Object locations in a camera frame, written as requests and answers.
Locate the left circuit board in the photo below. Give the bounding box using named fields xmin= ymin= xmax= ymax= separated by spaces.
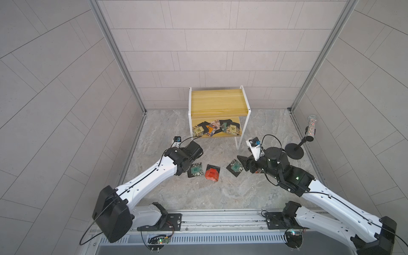
xmin=147 ymin=234 xmax=171 ymax=252

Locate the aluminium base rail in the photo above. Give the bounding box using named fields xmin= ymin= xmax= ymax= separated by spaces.
xmin=89 ymin=208 xmax=356 ymax=246

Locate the green label tea bag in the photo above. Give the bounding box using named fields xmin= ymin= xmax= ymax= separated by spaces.
xmin=226 ymin=159 xmax=244 ymax=177

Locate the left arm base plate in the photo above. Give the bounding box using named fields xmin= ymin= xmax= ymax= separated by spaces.
xmin=137 ymin=214 xmax=182 ymax=232

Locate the red tea bag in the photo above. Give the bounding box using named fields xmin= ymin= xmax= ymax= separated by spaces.
xmin=205 ymin=164 xmax=221 ymax=182

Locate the yellow label tea bag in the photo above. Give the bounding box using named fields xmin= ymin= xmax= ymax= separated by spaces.
xmin=226 ymin=122 xmax=241 ymax=136
xmin=192 ymin=122 xmax=208 ymax=137

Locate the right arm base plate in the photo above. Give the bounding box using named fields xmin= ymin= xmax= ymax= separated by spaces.
xmin=261 ymin=210 xmax=302 ymax=230

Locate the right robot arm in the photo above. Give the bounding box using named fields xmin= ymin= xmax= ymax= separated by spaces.
xmin=238 ymin=146 xmax=397 ymax=255

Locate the wooden two-tier shelf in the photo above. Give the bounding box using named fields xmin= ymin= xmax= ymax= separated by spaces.
xmin=188 ymin=86 xmax=251 ymax=149

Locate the right circuit board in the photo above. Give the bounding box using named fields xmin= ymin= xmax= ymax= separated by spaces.
xmin=284 ymin=230 xmax=303 ymax=249

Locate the dark green tea bag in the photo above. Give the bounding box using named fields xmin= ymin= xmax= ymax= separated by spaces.
xmin=220 ymin=119 xmax=232 ymax=133

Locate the floral tea bag lower shelf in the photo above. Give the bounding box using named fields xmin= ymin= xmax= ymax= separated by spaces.
xmin=210 ymin=120 xmax=222 ymax=136

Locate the black green tea bag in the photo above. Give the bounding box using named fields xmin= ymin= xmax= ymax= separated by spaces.
xmin=188 ymin=163 xmax=204 ymax=178

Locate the circuit board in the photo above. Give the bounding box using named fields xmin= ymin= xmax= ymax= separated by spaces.
xmin=284 ymin=230 xmax=303 ymax=249
xmin=147 ymin=234 xmax=171 ymax=252

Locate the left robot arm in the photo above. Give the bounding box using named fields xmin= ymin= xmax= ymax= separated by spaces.
xmin=92 ymin=141 xmax=204 ymax=243

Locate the orange tea bag lower shelf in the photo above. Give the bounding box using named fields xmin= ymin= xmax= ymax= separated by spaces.
xmin=206 ymin=124 xmax=216 ymax=137

